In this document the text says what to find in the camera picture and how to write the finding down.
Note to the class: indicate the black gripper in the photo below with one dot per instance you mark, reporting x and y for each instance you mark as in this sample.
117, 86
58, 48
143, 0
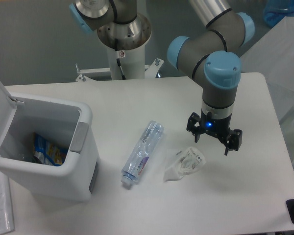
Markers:
218, 128

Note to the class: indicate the crushed clear plastic bottle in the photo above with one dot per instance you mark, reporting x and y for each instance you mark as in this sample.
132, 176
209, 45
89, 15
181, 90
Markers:
141, 153

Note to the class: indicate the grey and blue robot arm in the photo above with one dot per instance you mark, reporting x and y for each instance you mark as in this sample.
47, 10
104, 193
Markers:
208, 60

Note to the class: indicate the white trash can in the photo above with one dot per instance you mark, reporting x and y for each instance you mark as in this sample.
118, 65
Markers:
65, 123

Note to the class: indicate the blue plastic bag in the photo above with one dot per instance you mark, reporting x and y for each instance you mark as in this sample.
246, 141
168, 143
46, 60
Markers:
276, 10

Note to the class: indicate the blue snack bag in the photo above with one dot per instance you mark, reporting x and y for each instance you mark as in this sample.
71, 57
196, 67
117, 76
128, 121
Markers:
47, 153

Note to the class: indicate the clear plastic sheet notebook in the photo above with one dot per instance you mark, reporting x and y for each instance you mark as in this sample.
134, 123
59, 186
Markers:
6, 210

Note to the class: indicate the white pedestal base frame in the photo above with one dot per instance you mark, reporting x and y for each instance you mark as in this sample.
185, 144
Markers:
104, 74

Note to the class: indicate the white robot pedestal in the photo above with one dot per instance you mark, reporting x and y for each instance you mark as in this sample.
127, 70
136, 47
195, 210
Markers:
127, 64

